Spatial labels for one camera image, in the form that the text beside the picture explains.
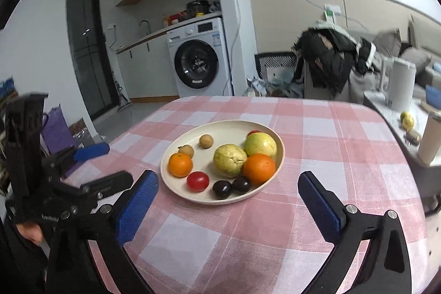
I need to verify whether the white side table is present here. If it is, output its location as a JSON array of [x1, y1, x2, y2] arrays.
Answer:
[[363, 91, 441, 177]]

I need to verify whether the green white wall socket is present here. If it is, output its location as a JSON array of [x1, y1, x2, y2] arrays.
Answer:
[[323, 4, 341, 24]]

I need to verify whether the pile of dark clothes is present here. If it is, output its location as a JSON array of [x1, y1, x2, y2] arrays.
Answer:
[[293, 20, 381, 100]]

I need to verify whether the purple bag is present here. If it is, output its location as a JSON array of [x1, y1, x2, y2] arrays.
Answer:
[[41, 104, 76, 155]]

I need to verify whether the white cup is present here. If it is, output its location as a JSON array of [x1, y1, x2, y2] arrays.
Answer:
[[418, 113, 441, 165]]

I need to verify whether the lumpy yellow guava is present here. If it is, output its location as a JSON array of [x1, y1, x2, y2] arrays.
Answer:
[[213, 144, 249, 177]]

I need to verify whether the large orange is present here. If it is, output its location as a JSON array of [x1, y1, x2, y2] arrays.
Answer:
[[243, 153, 277, 185]]

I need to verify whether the white kitchen cabinet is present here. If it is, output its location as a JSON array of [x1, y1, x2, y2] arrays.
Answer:
[[115, 34, 180, 101]]

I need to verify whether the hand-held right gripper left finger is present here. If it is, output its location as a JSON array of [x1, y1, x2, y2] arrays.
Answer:
[[46, 170, 160, 294]]

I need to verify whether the white electric kettle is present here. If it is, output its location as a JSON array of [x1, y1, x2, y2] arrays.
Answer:
[[379, 56, 417, 112]]

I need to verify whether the cream round plate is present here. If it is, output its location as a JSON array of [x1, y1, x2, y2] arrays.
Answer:
[[160, 120, 286, 205]]

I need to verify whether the grey sofa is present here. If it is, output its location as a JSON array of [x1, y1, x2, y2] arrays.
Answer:
[[345, 17, 441, 98]]

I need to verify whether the dark glass door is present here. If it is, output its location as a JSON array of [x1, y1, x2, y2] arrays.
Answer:
[[67, 0, 116, 119]]

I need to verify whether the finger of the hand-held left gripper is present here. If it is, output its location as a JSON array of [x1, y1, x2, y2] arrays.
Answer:
[[80, 171, 134, 201], [43, 142, 111, 178]]

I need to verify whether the pink checked tablecloth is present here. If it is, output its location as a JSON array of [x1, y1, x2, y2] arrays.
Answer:
[[62, 96, 429, 294]]

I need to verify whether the white washing machine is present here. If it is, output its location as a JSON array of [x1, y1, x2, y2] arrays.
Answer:
[[167, 17, 232, 98]]

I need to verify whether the smooth yellow guava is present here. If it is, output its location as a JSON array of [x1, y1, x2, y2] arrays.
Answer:
[[244, 132, 278, 158]]

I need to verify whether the floor mop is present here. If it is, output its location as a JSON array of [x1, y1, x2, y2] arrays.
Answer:
[[112, 70, 133, 109]]

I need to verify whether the black cooking pot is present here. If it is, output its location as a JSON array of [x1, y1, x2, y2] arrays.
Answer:
[[187, 1, 210, 18]]

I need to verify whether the person's left hand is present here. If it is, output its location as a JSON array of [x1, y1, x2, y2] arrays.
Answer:
[[15, 223, 43, 244]]

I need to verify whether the small orange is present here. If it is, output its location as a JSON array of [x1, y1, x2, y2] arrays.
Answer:
[[168, 153, 193, 178]]

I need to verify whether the dark purple plum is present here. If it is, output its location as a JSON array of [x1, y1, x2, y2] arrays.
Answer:
[[212, 180, 233, 200], [232, 176, 251, 194]]

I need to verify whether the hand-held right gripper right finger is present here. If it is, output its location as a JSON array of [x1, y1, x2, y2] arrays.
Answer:
[[297, 171, 413, 294]]

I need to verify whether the small yellow fruit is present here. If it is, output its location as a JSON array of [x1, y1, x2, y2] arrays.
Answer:
[[400, 111, 415, 129]]

